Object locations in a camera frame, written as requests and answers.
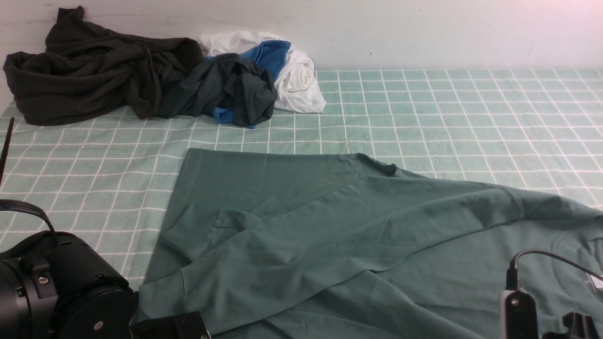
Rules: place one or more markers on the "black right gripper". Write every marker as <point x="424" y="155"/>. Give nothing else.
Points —
<point x="578" y="326"/>

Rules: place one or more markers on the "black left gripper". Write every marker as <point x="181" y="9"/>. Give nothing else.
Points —
<point x="180" y="326"/>

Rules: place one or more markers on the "green long-sleeved shirt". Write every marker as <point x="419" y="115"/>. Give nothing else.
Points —
<point x="342" y="246"/>

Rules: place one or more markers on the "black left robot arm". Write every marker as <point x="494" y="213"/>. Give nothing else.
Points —
<point x="71" y="292"/>

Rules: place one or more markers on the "green checkered tablecloth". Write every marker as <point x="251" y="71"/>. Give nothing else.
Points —
<point x="109" y="180"/>

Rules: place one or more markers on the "dark teal crumpled garment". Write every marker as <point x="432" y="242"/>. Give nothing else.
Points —
<point x="198" y="92"/>

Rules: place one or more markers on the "white crumpled garment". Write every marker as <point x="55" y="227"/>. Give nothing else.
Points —
<point x="297" y="86"/>

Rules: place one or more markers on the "dark brown crumpled garment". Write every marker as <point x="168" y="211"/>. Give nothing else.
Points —
<point x="87" y="71"/>

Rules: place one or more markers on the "blue crumpled garment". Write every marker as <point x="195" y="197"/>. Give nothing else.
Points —
<point x="271" y="56"/>

